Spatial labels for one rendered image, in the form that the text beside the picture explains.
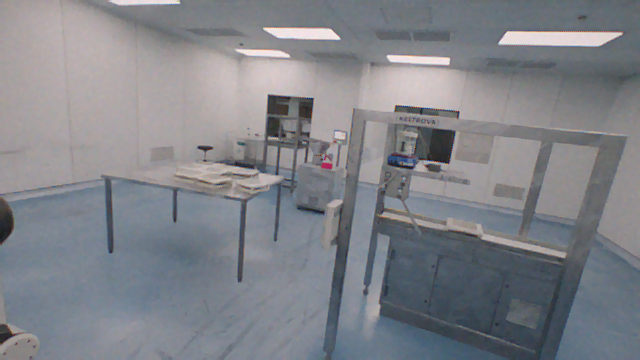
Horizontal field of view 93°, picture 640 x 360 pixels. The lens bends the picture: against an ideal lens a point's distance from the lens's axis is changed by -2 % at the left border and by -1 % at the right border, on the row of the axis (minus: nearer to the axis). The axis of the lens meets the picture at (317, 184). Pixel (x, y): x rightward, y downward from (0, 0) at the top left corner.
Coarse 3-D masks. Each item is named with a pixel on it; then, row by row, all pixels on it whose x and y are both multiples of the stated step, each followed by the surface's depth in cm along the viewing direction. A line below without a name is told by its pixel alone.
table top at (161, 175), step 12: (132, 168) 329; (144, 168) 333; (156, 168) 340; (168, 168) 346; (132, 180) 285; (144, 180) 286; (156, 180) 291; (168, 180) 295; (264, 180) 340; (276, 180) 346; (192, 192) 275; (204, 192) 272; (216, 192) 273; (228, 192) 278; (240, 192) 282
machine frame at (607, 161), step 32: (448, 128) 150; (480, 128) 144; (512, 128) 139; (544, 128) 134; (352, 160) 172; (384, 160) 262; (544, 160) 216; (608, 160) 127; (352, 192) 175; (608, 192) 129; (352, 224) 184; (576, 224) 138; (576, 256) 137; (576, 288) 139; (544, 352) 148
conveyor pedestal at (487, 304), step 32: (416, 256) 240; (448, 256) 230; (384, 288) 254; (416, 288) 244; (448, 288) 234; (480, 288) 224; (512, 288) 216; (544, 288) 208; (416, 320) 249; (448, 320) 238; (480, 320) 228; (512, 320) 219; (544, 320) 211; (512, 352) 223
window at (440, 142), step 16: (400, 112) 705; (416, 112) 693; (432, 112) 681; (448, 112) 670; (400, 128) 711; (416, 128) 699; (416, 144) 705; (432, 144) 693; (448, 144) 681; (432, 160) 698; (448, 160) 686
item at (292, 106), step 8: (272, 96) 813; (280, 96) 804; (288, 96) 797; (272, 104) 816; (280, 104) 808; (288, 104) 800; (296, 104) 792; (304, 104) 785; (312, 104) 777; (272, 112) 820; (280, 112) 812; (288, 112) 804; (296, 112) 796; (304, 112) 788; (272, 120) 824; (272, 128) 828; (272, 136) 832; (288, 136) 815
